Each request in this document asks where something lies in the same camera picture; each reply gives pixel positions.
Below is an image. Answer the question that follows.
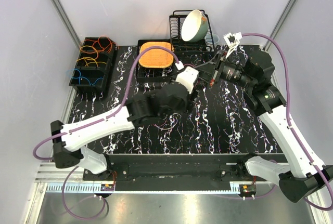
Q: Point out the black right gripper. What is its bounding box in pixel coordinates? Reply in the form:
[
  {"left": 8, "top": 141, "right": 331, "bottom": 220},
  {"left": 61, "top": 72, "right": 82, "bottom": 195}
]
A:
[{"left": 194, "top": 50, "right": 255, "bottom": 90}]

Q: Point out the pink cable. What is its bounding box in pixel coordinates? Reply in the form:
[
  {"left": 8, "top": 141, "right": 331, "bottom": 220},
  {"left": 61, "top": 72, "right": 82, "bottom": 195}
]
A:
[{"left": 153, "top": 113, "right": 183, "bottom": 131}]

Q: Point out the blue cable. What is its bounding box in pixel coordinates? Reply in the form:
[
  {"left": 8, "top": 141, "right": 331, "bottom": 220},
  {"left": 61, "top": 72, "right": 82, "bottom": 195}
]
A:
[{"left": 65, "top": 68, "right": 105, "bottom": 86}]

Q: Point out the orange cable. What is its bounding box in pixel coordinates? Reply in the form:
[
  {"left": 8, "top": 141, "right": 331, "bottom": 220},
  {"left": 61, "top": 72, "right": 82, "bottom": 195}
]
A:
[{"left": 79, "top": 35, "right": 118, "bottom": 55}]

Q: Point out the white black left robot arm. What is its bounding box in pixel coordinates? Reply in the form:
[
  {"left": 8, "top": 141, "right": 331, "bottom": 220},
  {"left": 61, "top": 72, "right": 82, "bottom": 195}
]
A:
[{"left": 52, "top": 67, "right": 199, "bottom": 180}]

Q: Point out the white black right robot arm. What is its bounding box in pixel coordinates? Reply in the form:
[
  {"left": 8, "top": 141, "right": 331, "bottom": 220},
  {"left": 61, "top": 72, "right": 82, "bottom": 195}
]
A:
[{"left": 195, "top": 50, "right": 332, "bottom": 203}]

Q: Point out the black flat tray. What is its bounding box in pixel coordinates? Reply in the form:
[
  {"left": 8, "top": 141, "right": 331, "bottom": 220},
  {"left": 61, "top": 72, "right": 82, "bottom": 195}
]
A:
[{"left": 135, "top": 38, "right": 212, "bottom": 82}]

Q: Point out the light blue cup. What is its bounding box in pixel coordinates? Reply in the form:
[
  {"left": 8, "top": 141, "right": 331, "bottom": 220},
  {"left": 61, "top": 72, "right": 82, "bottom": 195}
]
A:
[{"left": 204, "top": 34, "right": 220, "bottom": 46}]

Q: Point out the white ceramic bowl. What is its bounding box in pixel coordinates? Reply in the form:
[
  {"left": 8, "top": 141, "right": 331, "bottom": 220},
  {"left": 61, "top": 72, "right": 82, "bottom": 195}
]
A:
[{"left": 181, "top": 9, "right": 209, "bottom": 43}]

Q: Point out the black compartment bin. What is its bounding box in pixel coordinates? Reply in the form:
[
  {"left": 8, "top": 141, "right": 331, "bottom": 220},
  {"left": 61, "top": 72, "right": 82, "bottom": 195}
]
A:
[{"left": 68, "top": 35, "right": 118, "bottom": 93}]

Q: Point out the black wire dish rack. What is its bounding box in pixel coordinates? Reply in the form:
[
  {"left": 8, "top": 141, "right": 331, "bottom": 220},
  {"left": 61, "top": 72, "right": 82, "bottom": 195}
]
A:
[{"left": 169, "top": 9, "right": 215, "bottom": 55}]

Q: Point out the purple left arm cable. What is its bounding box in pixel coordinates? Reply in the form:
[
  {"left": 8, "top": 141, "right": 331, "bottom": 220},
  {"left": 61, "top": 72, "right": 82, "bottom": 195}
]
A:
[{"left": 33, "top": 46, "right": 184, "bottom": 221}]

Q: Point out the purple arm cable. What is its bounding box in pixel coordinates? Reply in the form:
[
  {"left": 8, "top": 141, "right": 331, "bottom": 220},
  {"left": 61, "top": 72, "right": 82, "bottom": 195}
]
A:
[
  {"left": 33, "top": 46, "right": 184, "bottom": 221},
  {"left": 208, "top": 32, "right": 333, "bottom": 212}
]

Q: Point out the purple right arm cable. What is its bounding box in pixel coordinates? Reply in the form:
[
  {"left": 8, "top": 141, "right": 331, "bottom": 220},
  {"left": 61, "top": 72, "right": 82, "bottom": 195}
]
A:
[{"left": 208, "top": 32, "right": 333, "bottom": 212}]

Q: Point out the yellow cable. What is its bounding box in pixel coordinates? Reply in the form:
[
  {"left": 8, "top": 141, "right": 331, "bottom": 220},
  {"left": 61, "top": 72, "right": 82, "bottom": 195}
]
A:
[{"left": 75, "top": 52, "right": 106, "bottom": 68}]

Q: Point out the grey cable duct strip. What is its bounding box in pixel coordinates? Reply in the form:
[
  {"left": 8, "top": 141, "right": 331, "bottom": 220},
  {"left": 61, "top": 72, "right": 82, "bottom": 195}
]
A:
[{"left": 46, "top": 178, "right": 255, "bottom": 194}]

